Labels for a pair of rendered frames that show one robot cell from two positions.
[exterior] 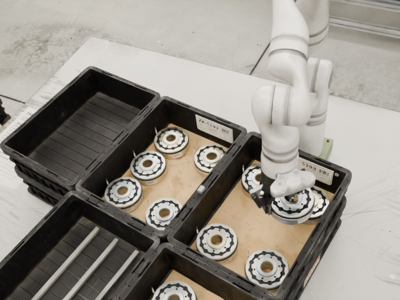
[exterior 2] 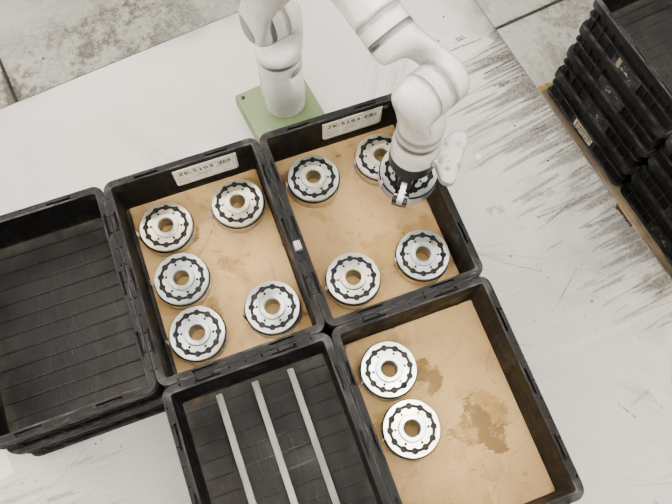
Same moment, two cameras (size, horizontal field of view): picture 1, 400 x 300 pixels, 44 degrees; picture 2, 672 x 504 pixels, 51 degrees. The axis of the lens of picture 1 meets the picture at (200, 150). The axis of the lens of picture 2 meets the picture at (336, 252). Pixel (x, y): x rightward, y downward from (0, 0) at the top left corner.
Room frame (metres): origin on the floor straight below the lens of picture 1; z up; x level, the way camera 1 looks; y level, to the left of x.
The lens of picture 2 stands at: (0.49, 0.36, 2.13)
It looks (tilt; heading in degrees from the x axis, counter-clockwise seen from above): 71 degrees down; 296
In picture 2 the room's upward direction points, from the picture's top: 3 degrees clockwise
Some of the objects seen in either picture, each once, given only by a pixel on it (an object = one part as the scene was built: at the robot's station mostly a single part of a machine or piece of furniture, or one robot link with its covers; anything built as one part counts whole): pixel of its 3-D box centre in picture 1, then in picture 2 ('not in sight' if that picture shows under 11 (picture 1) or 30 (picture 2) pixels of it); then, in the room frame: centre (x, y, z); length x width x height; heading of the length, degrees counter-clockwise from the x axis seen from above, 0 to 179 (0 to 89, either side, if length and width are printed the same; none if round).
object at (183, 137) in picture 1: (171, 139); (166, 226); (1.00, 0.08, 0.86); 0.10 x 0.10 x 0.01
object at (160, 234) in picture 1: (163, 160); (211, 256); (0.87, 0.10, 0.92); 0.40 x 0.30 x 0.02; 139
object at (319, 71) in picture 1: (313, 86); (275, 28); (0.99, -0.33, 0.99); 0.09 x 0.09 x 0.17; 63
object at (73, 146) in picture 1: (87, 133); (56, 318); (1.07, 0.33, 0.87); 0.40 x 0.30 x 0.11; 139
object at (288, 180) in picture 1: (283, 162); (428, 144); (0.61, -0.16, 1.17); 0.11 x 0.09 x 0.06; 12
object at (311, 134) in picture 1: (309, 128); (282, 78); (0.99, -0.33, 0.83); 0.09 x 0.09 x 0.17; 69
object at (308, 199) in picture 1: (290, 198); (408, 170); (0.63, -0.18, 1.00); 0.10 x 0.10 x 0.01
